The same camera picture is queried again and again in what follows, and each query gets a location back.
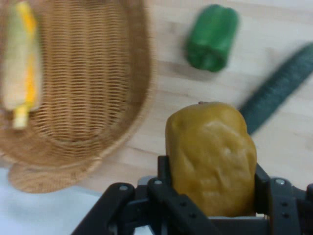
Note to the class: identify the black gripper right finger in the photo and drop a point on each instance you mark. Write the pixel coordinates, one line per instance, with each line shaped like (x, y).
(283, 210)

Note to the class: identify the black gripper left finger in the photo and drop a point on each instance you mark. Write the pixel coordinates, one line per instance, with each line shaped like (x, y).
(151, 210)

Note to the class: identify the brown potato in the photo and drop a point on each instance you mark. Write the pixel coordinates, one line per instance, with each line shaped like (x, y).
(210, 159)

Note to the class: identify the long dark green cucumber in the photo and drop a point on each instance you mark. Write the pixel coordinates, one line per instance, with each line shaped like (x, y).
(281, 85)

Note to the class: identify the woven wicker basket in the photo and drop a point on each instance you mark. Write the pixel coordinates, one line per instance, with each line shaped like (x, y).
(85, 73)

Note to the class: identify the green bell pepper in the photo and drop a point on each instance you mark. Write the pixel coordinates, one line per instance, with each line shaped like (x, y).
(210, 39)

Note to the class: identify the corn cob with husk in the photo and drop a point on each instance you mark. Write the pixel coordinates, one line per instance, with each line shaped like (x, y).
(27, 73)

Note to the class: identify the light wooden board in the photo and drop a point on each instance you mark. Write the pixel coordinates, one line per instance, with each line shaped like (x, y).
(269, 22)

